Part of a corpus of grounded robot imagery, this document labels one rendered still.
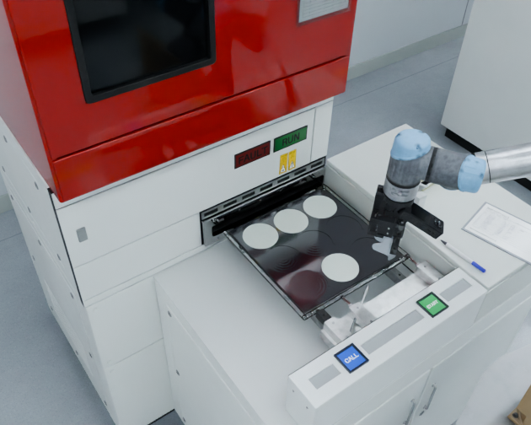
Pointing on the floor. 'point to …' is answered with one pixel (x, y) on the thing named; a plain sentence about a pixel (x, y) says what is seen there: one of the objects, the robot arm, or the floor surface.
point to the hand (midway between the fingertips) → (393, 255)
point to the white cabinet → (208, 372)
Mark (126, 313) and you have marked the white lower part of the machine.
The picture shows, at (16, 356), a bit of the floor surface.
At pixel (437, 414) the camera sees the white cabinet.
